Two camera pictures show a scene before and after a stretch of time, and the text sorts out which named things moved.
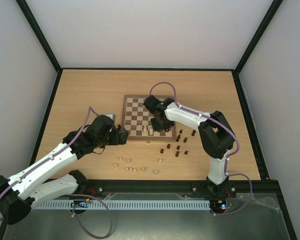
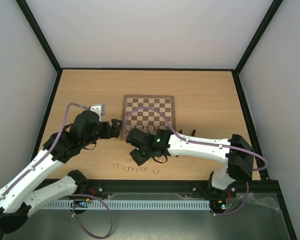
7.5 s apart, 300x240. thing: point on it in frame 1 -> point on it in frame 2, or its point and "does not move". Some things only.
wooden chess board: (137, 119) does not move
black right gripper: (160, 124) -> (140, 157)
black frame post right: (270, 13) does not move
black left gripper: (116, 139) -> (116, 130)
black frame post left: (36, 29) does not move
